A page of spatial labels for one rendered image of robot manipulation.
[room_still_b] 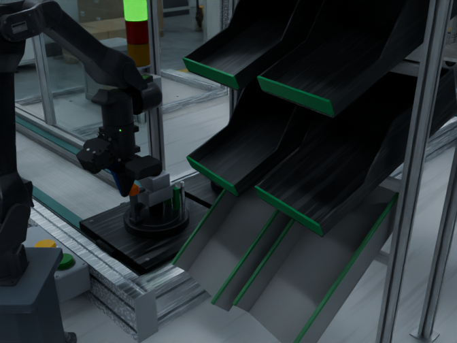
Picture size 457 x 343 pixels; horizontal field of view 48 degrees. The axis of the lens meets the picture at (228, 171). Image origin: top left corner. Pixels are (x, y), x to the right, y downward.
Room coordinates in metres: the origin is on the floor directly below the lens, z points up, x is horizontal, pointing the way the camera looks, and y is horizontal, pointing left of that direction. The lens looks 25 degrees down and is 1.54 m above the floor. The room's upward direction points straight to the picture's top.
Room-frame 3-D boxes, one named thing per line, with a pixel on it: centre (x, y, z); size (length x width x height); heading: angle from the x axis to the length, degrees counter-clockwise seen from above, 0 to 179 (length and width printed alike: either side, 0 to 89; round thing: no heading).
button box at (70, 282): (0.87, 0.37, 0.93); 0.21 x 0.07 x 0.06; 45
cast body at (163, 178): (0.97, 0.15, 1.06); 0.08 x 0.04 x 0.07; 135
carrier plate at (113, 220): (0.96, 0.15, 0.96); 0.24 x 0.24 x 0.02; 45
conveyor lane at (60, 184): (1.19, 0.35, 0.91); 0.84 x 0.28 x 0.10; 45
